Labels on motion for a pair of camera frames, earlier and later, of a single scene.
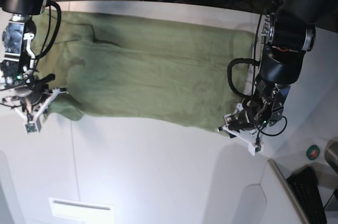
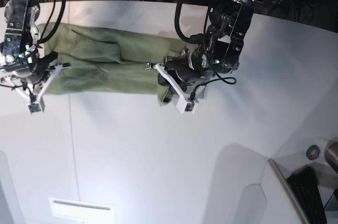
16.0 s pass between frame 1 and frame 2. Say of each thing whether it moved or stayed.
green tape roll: stayed
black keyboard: stayed
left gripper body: moved
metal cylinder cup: stayed
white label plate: stayed
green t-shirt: moved
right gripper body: moved
